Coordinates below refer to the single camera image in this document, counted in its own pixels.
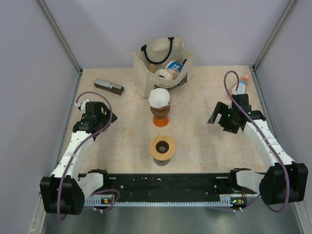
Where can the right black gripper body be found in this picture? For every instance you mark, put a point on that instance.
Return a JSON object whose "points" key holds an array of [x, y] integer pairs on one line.
{"points": [[227, 120]]}

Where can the black rectangular box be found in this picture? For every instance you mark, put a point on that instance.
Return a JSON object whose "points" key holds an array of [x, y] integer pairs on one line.
{"points": [[108, 86]]}

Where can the blue white cup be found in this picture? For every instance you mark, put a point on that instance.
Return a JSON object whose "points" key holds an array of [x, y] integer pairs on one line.
{"points": [[174, 64]]}

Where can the white paper coffee filter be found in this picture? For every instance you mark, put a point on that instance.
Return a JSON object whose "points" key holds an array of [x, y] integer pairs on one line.
{"points": [[159, 97]]}

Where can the orange glass carafe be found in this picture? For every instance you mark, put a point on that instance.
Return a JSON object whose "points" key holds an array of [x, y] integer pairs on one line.
{"points": [[160, 122]]}

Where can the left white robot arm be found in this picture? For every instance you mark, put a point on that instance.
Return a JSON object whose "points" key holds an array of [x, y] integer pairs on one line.
{"points": [[63, 192]]}

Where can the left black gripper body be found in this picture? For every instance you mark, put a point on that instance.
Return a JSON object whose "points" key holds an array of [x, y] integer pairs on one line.
{"points": [[102, 119]]}

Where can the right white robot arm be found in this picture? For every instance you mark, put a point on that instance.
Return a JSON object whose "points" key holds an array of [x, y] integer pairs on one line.
{"points": [[284, 179]]}

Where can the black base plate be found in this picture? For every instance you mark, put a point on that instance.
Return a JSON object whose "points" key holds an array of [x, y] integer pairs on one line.
{"points": [[171, 187]]}

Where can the grey glass carafe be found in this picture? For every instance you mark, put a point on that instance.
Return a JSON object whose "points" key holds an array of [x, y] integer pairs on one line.
{"points": [[161, 162]]}

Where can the grey slotted cable duct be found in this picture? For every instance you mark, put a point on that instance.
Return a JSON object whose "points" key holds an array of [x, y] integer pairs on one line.
{"points": [[105, 201]]}

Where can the white tape roll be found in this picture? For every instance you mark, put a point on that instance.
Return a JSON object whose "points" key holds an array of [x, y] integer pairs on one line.
{"points": [[169, 74]]}

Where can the pink liquid bottle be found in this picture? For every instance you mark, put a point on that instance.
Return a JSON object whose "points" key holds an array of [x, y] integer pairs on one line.
{"points": [[240, 88]]}

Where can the clear glass dripper cone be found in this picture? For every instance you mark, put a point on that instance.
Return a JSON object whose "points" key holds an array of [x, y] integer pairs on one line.
{"points": [[217, 132]]}

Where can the cream canvas tote bag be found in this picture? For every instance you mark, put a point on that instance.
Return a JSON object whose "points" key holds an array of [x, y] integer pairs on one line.
{"points": [[162, 63]]}

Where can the pink glass dripper cone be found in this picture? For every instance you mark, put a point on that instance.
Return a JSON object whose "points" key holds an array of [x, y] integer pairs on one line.
{"points": [[168, 102]]}

